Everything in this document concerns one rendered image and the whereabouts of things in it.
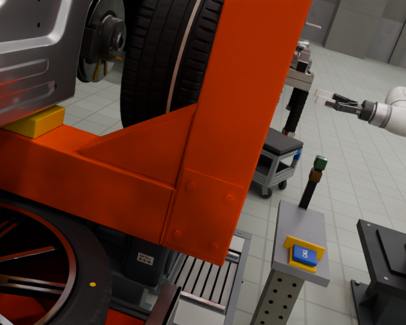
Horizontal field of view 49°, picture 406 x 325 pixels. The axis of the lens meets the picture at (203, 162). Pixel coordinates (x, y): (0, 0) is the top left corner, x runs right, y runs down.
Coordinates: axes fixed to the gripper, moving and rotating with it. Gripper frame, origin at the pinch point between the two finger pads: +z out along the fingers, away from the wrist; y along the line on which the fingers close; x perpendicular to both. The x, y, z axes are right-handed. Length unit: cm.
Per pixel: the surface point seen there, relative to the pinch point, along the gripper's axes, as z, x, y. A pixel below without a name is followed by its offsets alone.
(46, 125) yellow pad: 67, -13, -76
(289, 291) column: -9, -56, -46
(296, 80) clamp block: 11.0, 9.0, -36.6
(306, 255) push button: -7, -35, -55
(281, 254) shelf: -1, -38, -55
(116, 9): 77, 12, -17
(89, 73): 77, -10, -31
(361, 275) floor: -53, -83, 28
